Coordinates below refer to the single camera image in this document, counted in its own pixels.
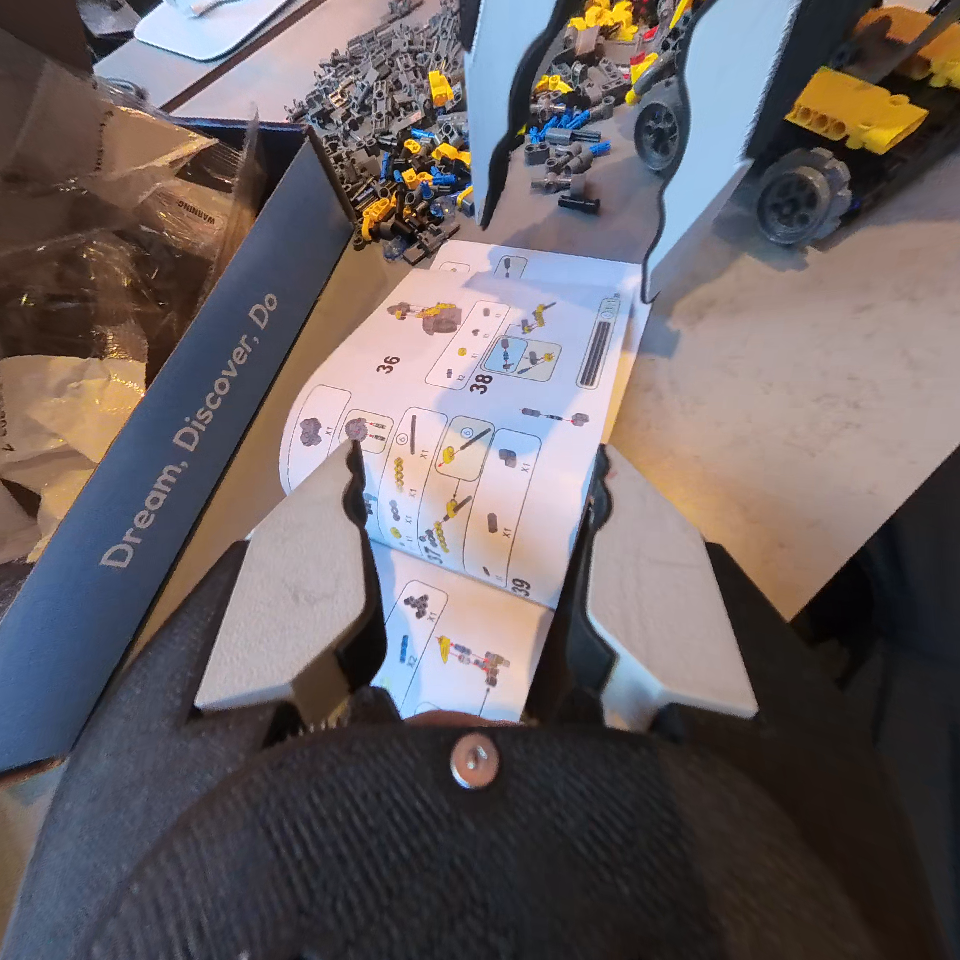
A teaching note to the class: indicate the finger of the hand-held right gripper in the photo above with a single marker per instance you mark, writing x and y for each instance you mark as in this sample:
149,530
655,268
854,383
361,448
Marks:
495,75
720,112

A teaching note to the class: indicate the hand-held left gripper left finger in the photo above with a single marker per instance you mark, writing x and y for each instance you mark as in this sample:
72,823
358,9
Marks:
292,600

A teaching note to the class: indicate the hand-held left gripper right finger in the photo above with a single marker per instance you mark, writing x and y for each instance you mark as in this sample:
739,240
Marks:
660,615

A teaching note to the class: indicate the instruction booklet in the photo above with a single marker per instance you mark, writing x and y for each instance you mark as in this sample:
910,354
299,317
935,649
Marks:
487,375

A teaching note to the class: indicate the grey desk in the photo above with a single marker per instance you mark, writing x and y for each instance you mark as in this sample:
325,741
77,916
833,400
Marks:
787,375

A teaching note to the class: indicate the yellow black brick vehicle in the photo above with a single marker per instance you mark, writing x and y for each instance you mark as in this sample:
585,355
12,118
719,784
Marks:
862,112

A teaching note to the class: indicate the pile of yellow brick beams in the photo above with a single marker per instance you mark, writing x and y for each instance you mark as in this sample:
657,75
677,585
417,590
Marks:
600,22

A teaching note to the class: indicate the pile of small dark connectors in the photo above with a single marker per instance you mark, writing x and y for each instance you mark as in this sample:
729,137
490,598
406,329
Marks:
375,90

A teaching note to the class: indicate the dark cardboard box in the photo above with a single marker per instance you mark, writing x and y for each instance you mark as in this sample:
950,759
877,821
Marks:
187,450

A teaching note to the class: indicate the white crumpled bag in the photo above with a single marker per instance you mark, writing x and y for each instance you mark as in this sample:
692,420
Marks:
60,420

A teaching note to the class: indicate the crumpled plastic bag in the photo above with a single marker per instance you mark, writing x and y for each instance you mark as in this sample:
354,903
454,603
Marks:
112,187

